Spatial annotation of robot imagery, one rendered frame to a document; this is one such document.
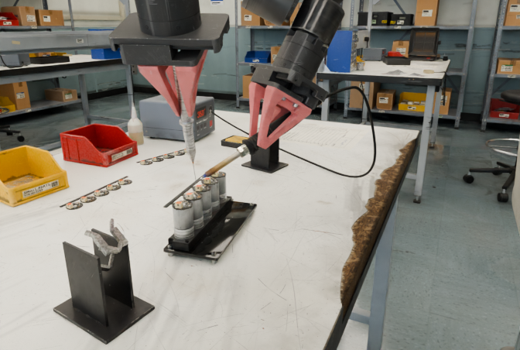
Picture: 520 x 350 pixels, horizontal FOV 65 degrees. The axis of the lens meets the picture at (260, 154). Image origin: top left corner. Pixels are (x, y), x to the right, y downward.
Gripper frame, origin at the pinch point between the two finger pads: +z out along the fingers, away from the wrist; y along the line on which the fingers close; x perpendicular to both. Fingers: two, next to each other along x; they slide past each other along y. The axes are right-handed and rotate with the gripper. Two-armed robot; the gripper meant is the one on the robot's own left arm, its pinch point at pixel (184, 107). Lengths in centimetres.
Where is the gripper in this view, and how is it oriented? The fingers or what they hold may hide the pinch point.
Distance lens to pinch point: 45.3
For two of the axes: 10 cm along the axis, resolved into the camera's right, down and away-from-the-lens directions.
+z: 0.2, 7.8, 6.2
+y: -9.9, -0.4, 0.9
